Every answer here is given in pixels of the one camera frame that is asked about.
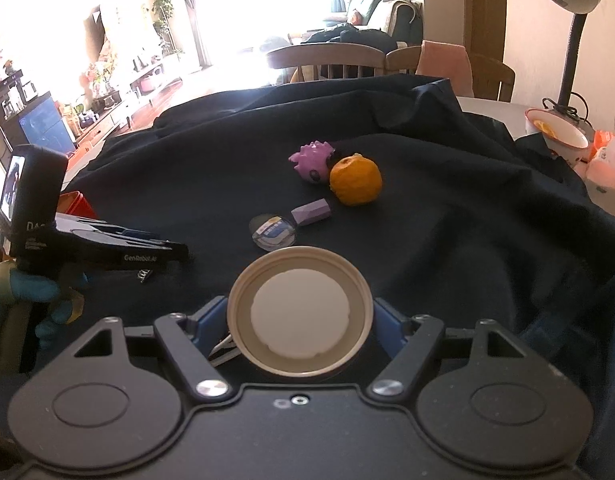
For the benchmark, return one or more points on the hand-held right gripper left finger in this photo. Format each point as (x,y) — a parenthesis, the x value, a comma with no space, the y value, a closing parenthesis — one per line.
(210,325)

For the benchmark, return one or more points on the wooden chair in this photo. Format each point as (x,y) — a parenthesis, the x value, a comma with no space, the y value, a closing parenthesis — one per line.
(492,77)
(332,55)

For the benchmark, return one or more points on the purple eraser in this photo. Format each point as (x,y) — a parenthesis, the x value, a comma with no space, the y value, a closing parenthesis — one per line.
(311,211)

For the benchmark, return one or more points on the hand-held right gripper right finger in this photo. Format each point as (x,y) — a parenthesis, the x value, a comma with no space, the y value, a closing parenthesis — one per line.
(387,325)

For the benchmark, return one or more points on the dark clothes pile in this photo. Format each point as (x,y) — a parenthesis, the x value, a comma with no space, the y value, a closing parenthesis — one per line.
(352,37)

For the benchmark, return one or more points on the red orange box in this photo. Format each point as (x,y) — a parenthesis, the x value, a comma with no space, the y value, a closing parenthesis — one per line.
(77,205)

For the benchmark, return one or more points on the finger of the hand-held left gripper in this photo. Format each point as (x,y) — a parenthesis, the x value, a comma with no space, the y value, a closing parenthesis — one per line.
(147,239)

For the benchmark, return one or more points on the orange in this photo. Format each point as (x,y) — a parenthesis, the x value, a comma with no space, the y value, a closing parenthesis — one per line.
(356,180)

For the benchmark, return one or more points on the pink towel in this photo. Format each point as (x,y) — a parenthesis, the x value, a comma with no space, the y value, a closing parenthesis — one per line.
(445,67)

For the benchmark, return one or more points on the person's left hand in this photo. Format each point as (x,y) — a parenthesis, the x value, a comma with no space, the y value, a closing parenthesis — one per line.
(27,287)

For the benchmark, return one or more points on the black cabinet blue front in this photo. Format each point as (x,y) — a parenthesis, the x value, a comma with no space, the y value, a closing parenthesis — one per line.
(44,125)

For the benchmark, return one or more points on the dark green sofa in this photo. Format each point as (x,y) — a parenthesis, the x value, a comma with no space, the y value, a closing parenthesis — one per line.
(367,10)

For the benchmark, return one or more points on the orange white tissue pack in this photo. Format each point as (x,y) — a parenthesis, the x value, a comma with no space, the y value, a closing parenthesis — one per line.
(607,157)

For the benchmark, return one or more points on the purple spiky toy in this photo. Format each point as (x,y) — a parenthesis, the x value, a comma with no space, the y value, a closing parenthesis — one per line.
(312,162)

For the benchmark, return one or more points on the white wooden tv cabinet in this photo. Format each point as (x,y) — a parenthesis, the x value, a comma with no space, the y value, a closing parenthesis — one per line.
(112,110)

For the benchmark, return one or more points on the round clear plastic case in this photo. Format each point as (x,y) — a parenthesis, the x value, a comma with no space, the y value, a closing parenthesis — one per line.
(273,232)

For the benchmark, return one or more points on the white bowl red rim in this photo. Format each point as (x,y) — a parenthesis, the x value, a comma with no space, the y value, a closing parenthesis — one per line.
(557,132)

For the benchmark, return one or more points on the beige jar lid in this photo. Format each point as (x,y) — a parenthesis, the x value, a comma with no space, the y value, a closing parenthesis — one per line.
(300,310)

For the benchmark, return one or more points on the dark navy cloth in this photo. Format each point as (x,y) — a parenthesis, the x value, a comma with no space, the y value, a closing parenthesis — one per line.
(437,240)

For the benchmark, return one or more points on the green potted plant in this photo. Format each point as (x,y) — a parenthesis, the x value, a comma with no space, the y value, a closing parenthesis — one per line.
(162,20)

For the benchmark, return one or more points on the plaid blanket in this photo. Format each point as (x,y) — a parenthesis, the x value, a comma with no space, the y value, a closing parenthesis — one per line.
(400,15)

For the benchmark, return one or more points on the white standing air conditioner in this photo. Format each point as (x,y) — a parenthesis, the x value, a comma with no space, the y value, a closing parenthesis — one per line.
(180,20)

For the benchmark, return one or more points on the white frame sunglasses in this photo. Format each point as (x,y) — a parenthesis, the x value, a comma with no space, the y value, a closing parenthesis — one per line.
(222,350)

